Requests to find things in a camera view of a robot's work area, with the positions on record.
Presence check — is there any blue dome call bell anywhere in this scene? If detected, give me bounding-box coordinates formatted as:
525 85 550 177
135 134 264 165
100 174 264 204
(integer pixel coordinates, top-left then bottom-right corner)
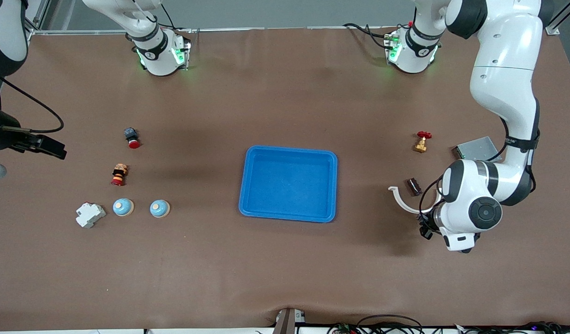
149 199 171 219
112 198 135 217

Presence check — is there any white half-round pipe clamp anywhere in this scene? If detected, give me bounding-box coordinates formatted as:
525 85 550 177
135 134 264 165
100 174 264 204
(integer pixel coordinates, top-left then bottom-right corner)
388 186 442 215

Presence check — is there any red emergency button orange base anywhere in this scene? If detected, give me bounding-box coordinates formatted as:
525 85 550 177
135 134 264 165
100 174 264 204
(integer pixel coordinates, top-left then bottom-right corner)
110 163 129 187

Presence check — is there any white circuit breaker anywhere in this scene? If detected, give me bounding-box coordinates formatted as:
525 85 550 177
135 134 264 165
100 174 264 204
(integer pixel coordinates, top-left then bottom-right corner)
76 202 107 229

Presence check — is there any brass valve red handwheel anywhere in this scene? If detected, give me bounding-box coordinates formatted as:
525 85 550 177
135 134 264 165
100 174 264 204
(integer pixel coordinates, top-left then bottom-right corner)
414 131 433 154

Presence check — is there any red emergency button grey base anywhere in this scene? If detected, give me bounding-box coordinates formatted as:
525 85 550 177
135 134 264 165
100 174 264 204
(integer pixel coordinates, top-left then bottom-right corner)
123 127 141 149

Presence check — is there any silver metal power supply box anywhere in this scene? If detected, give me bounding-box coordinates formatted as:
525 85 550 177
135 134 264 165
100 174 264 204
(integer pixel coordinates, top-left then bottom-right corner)
452 136 504 162

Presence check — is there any blue plastic tray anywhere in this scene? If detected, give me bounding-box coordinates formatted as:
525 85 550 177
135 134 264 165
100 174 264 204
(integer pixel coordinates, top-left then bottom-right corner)
239 145 338 223

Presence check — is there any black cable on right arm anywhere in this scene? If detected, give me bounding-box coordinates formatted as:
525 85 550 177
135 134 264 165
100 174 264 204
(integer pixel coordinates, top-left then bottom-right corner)
0 77 65 134

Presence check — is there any black looped cable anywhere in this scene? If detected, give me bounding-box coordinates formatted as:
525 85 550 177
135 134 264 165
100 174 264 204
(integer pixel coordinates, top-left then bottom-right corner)
357 314 425 334

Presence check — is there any silver aluminium frame rail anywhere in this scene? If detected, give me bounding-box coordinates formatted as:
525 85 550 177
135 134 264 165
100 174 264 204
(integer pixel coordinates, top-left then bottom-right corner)
25 26 415 37

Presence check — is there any silver aluminium profile post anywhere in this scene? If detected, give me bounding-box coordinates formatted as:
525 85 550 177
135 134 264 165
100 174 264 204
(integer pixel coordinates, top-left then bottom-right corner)
545 0 570 36
27 0 51 31

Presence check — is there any black cable bundle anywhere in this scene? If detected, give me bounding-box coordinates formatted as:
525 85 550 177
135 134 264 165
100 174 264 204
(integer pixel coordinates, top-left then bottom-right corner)
461 321 570 334

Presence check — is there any grey metal bracket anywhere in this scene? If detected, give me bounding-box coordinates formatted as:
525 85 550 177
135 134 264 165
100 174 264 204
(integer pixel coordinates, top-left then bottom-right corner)
273 308 306 334

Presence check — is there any black cable at arm base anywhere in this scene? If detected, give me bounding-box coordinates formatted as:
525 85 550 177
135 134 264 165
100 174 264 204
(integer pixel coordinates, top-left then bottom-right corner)
343 22 389 39

